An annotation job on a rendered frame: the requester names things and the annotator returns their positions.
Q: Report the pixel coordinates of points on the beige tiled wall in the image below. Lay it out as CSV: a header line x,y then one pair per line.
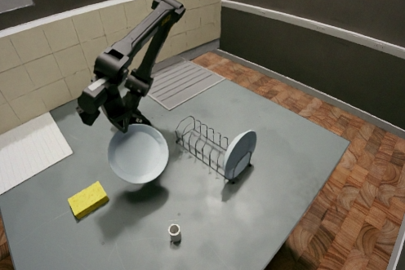
x,y
49,62

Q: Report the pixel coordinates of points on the white ribbed draining mat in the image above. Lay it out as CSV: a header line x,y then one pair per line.
x,y
30,148

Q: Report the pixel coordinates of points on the yellow sponge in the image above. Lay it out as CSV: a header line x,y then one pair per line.
x,y
88,200

